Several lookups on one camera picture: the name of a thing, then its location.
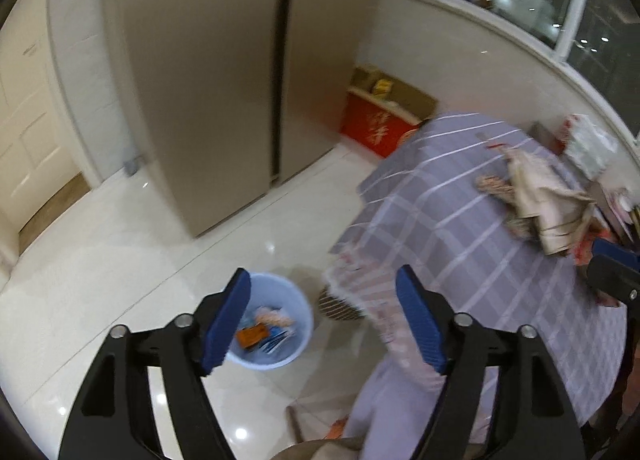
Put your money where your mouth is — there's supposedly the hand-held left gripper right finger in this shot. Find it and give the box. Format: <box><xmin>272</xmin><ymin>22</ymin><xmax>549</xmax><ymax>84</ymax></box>
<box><xmin>394</xmin><ymin>264</ymin><xmax>587</xmax><ymax>460</ymax></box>

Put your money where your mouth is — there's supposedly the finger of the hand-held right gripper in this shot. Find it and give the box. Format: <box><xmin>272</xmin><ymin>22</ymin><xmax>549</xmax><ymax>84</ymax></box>
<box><xmin>592</xmin><ymin>238</ymin><xmax>640</xmax><ymax>261</ymax></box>
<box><xmin>586</xmin><ymin>255</ymin><xmax>640</xmax><ymax>307</ymax></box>

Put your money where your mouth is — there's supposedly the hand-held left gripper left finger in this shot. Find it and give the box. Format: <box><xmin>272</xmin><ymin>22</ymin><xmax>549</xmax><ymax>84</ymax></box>
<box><xmin>57</xmin><ymin>267</ymin><xmax>252</xmax><ymax>460</ymax></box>

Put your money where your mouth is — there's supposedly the light blue plastic wastebasket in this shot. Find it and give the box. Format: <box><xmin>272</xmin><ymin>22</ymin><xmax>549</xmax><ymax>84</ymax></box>
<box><xmin>222</xmin><ymin>272</ymin><xmax>315</xmax><ymax>374</ymax></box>

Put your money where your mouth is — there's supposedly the orange snack packet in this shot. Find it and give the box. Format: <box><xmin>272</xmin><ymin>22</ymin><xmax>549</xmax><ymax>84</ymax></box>
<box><xmin>235</xmin><ymin>323</ymin><xmax>266</xmax><ymax>351</ymax></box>

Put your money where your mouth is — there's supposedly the crumpled white wrapper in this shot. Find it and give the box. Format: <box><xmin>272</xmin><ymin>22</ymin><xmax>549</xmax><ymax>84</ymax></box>
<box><xmin>254</xmin><ymin>306</ymin><xmax>296</xmax><ymax>331</ymax></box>

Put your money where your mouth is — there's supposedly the pink checked table skirt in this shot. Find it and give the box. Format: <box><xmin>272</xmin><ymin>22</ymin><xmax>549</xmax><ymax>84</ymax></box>
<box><xmin>322</xmin><ymin>250</ymin><xmax>452</xmax><ymax>392</ymax></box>

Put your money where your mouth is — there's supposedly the blue white packet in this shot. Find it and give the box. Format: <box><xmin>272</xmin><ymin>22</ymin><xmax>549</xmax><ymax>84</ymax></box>
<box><xmin>260</xmin><ymin>327</ymin><xmax>294</xmax><ymax>356</ymax></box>

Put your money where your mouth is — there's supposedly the brown dotted cloth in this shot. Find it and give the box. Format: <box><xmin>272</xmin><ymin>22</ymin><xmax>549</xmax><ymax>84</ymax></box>
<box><xmin>317</xmin><ymin>285</ymin><xmax>367</xmax><ymax>324</ymax></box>

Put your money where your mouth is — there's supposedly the brown paper bag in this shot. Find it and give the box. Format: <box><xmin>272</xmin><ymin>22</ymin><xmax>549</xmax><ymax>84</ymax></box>
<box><xmin>502</xmin><ymin>144</ymin><xmax>597</xmax><ymax>257</ymax></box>

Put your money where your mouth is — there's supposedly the person's lavender trouser leg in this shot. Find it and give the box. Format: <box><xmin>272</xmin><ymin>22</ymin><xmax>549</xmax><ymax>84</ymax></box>
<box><xmin>342</xmin><ymin>354</ymin><xmax>452</xmax><ymax>460</ymax></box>

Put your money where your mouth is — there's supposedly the purple checked tablecloth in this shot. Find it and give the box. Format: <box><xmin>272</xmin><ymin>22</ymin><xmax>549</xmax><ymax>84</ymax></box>
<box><xmin>329</xmin><ymin>112</ymin><xmax>629</xmax><ymax>447</ymax></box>

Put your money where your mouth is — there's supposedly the large white plastic bag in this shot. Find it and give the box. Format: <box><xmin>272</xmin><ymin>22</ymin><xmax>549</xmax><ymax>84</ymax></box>
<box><xmin>559</xmin><ymin>113</ymin><xmax>622</xmax><ymax>181</ymax></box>

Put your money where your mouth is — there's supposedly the orange slipper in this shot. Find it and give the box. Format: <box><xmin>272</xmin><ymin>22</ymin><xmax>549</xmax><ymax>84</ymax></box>
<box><xmin>324</xmin><ymin>417</ymin><xmax>351</xmax><ymax>441</ymax></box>

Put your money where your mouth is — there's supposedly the patterned blister pack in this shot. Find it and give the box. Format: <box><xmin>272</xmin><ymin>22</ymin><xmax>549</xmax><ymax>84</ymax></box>
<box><xmin>474</xmin><ymin>174</ymin><xmax>517</xmax><ymax>201</ymax></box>

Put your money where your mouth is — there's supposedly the red gift box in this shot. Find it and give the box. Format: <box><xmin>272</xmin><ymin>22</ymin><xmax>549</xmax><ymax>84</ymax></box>
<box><xmin>339</xmin><ymin>86</ymin><xmax>422</xmax><ymax>159</ymax></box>

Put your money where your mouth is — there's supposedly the gold double-door refrigerator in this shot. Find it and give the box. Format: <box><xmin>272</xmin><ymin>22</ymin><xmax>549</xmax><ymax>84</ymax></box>
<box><xmin>106</xmin><ymin>0</ymin><xmax>397</xmax><ymax>241</ymax></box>

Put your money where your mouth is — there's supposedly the cream panelled door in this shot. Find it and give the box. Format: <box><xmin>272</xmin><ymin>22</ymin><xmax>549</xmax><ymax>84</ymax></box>
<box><xmin>0</xmin><ymin>24</ymin><xmax>83</xmax><ymax>237</ymax></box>

